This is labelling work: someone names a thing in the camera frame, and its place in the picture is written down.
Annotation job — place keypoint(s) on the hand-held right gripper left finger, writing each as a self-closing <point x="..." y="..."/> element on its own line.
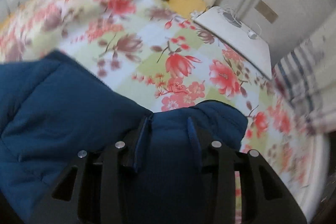
<point x="143" y="140"/>

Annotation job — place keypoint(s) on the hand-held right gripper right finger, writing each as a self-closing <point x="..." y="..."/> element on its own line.
<point x="191" y="134"/>

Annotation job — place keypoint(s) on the blue padded jacket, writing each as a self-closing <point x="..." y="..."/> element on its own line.
<point x="52" y="108"/>

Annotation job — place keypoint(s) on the floral bedsheet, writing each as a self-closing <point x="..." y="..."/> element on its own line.
<point x="157" y="43"/>

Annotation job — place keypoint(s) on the white nightstand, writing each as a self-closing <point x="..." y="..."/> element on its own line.
<point x="236" y="37"/>

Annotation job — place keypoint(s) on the patterned curtain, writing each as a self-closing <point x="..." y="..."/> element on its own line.
<point x="302" y="77"/>

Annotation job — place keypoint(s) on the yellow cloth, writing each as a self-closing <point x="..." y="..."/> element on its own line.
<point x="187" y="5"/>

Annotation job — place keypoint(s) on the beige wall plate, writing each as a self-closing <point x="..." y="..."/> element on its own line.
<point x="267" y="12"/>

